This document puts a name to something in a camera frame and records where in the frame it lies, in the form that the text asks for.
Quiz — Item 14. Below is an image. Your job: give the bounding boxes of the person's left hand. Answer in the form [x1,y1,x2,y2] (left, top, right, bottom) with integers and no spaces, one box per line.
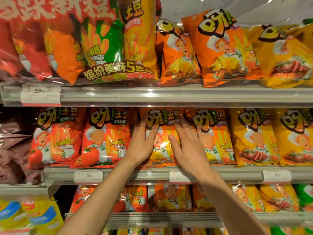
[126,115,159,167]

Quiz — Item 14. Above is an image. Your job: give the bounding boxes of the person's right hand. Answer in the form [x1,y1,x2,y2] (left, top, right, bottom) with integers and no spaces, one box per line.
[168,116,212,183]

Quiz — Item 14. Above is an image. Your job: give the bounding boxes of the orange chef snack packet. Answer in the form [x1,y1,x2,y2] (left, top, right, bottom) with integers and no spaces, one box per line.
[183,108,237,165]
[155,17,202,86]
[181,9,265,88]
[138,107,184,168]

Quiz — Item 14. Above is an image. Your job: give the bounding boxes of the red tomato snack packet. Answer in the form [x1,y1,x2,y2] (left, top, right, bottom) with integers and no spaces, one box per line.
[71,107,137,169]
[27,107,87,169]

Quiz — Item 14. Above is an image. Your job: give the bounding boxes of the red tomato chip bags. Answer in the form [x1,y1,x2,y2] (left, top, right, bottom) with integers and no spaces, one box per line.
[69,184,152,214]

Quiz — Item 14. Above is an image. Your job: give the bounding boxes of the yellow steak snack packet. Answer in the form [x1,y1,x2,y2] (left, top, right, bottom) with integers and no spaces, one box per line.
[229,108,280,167]
[271,108,313,166]
[244,23,313,89]

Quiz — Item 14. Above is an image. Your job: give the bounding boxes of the row of brown snack packets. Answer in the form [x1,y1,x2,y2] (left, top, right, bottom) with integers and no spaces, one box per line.
[0,107,43,185]

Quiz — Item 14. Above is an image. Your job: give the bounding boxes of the row of corn snack packets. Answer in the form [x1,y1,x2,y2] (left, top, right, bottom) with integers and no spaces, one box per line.
[0,197,65,235]

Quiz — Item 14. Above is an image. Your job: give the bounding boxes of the person's left forearm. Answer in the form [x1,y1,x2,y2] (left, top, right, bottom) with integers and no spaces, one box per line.
[56,155,142,235]

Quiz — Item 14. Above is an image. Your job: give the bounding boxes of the person's right forearm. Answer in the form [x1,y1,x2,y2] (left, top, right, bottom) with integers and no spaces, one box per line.
[197,170,269,235]

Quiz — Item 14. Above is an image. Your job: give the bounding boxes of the white price tag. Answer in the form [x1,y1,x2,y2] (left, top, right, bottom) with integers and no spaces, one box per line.
[20,84,62,107]
[169,169,191,184]
[263,168,292,183]
[74,169,104,184]

